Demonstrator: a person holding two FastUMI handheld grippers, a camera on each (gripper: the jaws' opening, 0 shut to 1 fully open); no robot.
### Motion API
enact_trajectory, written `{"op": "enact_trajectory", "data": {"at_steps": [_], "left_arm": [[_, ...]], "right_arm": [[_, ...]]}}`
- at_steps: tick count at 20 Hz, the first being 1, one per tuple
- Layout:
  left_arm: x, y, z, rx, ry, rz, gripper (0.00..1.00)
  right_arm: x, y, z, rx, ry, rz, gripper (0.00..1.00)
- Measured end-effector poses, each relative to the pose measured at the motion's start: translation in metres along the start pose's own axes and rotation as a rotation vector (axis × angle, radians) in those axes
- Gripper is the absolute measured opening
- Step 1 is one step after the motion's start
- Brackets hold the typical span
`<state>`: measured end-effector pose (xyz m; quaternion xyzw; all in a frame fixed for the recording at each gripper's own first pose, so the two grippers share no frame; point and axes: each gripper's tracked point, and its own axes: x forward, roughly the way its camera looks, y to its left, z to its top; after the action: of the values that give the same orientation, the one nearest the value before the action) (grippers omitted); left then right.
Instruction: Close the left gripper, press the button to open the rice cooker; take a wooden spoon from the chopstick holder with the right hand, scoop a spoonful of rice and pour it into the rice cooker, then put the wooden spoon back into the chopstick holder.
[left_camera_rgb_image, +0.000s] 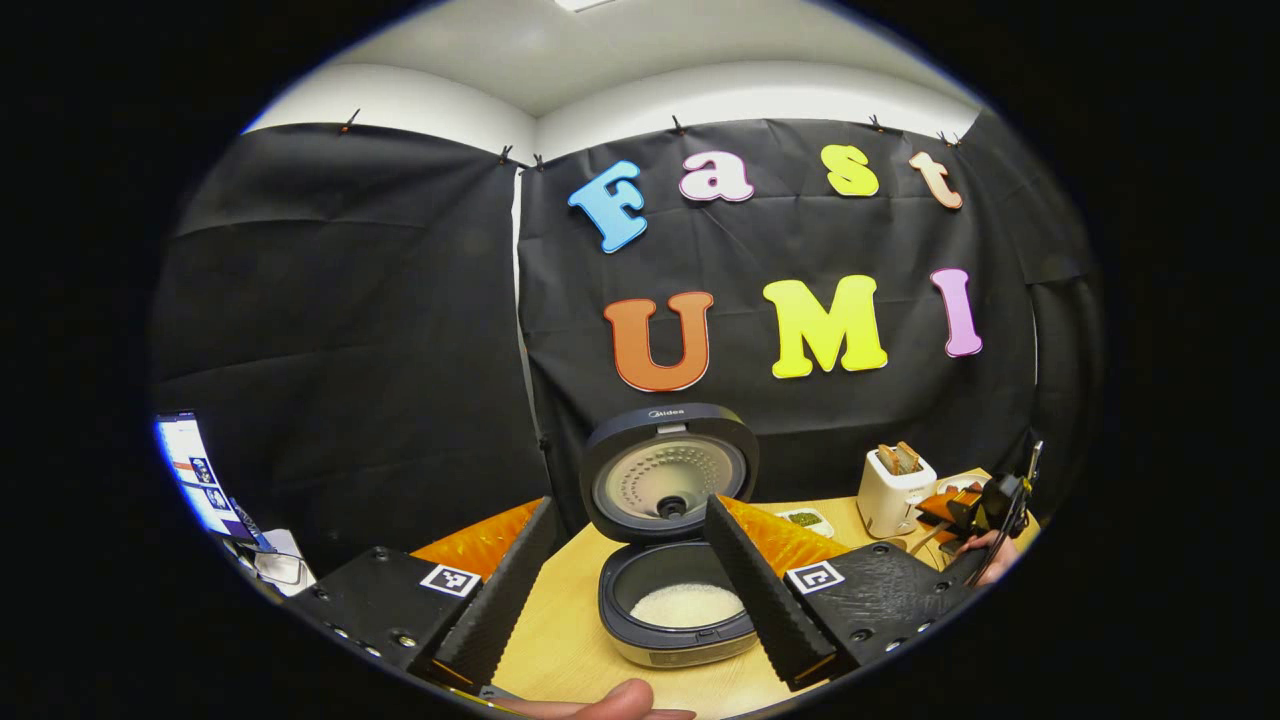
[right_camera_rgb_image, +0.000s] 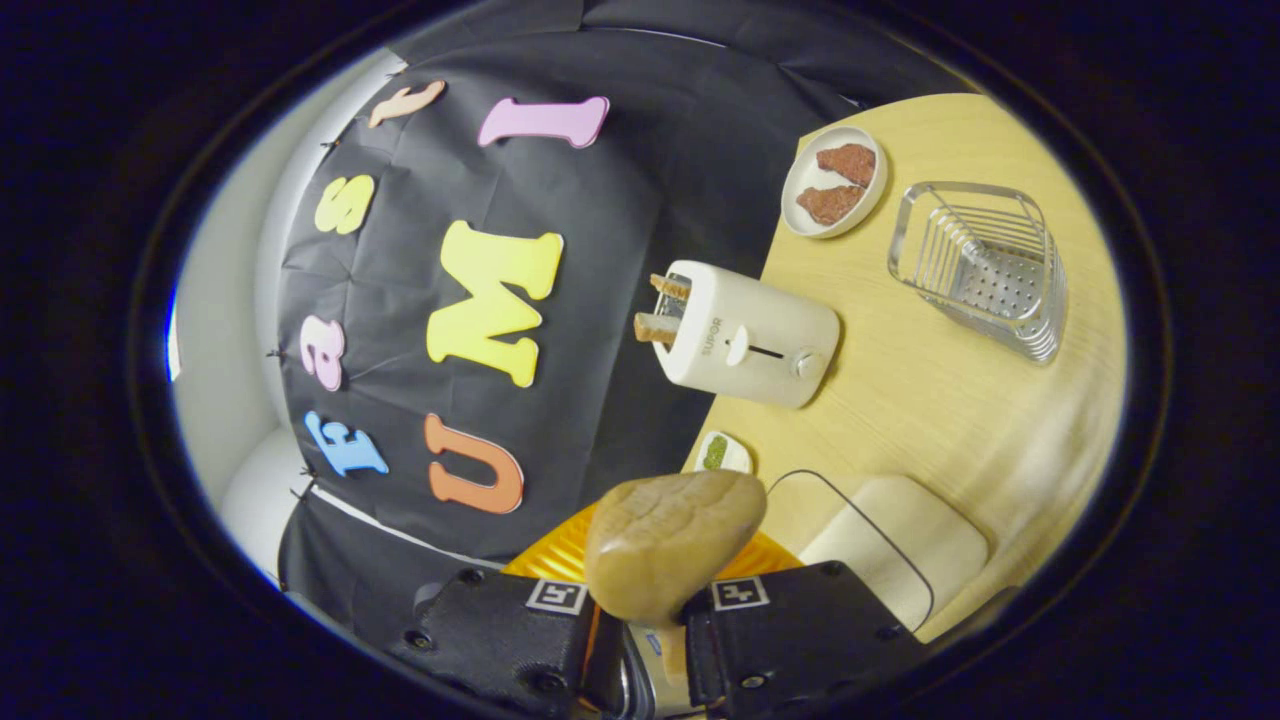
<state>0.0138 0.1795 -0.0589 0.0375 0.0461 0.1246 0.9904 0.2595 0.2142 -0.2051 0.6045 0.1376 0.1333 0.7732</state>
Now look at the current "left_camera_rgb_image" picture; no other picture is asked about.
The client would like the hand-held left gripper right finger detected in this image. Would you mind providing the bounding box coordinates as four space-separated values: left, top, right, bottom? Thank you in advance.
705 495 991 691

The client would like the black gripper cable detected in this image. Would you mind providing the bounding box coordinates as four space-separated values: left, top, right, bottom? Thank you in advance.
965 440 1043 587

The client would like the white toaster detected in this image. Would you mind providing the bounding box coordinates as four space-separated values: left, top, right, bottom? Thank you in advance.
857 447 938 539

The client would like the white divided dish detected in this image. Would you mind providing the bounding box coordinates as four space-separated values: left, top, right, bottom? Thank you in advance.
775 508 836 539

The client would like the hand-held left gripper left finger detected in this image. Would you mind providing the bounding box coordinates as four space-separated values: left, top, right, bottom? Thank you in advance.
290 497 561 691

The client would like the white rice layer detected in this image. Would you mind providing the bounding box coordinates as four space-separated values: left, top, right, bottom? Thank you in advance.
630 583 747 629

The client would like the black rice cooker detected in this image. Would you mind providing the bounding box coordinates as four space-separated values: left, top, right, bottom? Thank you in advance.
580 403 761 669

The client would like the black backdrop cloth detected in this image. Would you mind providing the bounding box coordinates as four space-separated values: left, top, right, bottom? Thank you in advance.
150 108 1106 571

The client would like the computer monitor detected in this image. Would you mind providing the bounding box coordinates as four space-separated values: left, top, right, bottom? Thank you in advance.
155 410 256 542

